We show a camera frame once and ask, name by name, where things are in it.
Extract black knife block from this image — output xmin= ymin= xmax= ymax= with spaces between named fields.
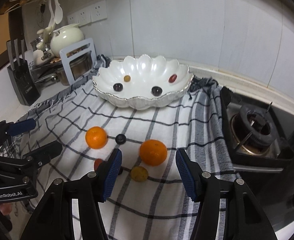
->
xmin=6 ymin=38 xmax=41 ymax=106

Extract white hanging ladle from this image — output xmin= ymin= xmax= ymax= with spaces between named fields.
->
xmin=43 ymin=0 xmax=55 ymax=43

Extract dark plum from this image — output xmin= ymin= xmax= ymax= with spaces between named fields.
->
xmin=151 ymin=86 xmax=163 ymax=96
xmin=113 ymin=83 xmax=123 ymax=92

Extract red grape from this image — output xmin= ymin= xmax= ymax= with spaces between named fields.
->
xmin=168 ymin=74 xmax=177 ymax=83
xmin=94 ymin=158 xmax=104 ymax=171

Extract cream ceramic pot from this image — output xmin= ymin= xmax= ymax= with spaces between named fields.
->
xmin=50 ymin=23 xmax=84 ymax=57

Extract white wall socket panel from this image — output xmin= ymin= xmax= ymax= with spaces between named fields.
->
xmin=67 ymin=0 xmax=107 ymax=26

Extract person left hand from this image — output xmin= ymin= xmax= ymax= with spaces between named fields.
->
xmin=0 ymin=203 xmax=12 ymax=216

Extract steel pot under rack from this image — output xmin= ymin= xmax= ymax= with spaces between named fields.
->
xmin=55 ymin=54 xmax=92 ymax=86

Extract dark plum front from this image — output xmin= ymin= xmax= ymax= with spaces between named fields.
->
xmin=113 ymin=83 xmax=123 ymax=92

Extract checkered grey white cloth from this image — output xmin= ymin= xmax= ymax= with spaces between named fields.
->
xmin=0 ymin=61 xmax=236 ymax=239

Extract tan longan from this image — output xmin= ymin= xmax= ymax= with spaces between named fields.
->
xmin=130 ymin=166 xmax=148 ymax=182
xmin=124 ymin=75 xmax=131 ymax=82

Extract white hanging spoon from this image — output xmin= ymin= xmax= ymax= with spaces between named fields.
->
xmin=54 ymin=0 xmax=63 ymax=24

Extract black scissors hanging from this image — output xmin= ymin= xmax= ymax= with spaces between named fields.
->
xmin=35 ymin=3 xmax=46 ymax=28

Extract steel lidded pot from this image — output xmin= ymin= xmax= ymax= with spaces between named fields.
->
xmin=30 ymin=29 xmax=54 ymax=66

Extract orange mandarin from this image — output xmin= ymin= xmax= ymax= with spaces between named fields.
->
xmin=139 ymin=139 xmax=167 ymax=166
xmin=85 ymin=126 xmax=108 ymax=150

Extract white scalloped fruit bowl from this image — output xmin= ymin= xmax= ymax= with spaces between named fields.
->
xmin=92 ymin=54 xmax=194 ymax=110

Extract dark blueberry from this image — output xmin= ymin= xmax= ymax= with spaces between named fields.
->
xmin=115 ymin=134 xmax=127 ymax=145
xmin=118 ymin=166 xmax=123 ymax=176

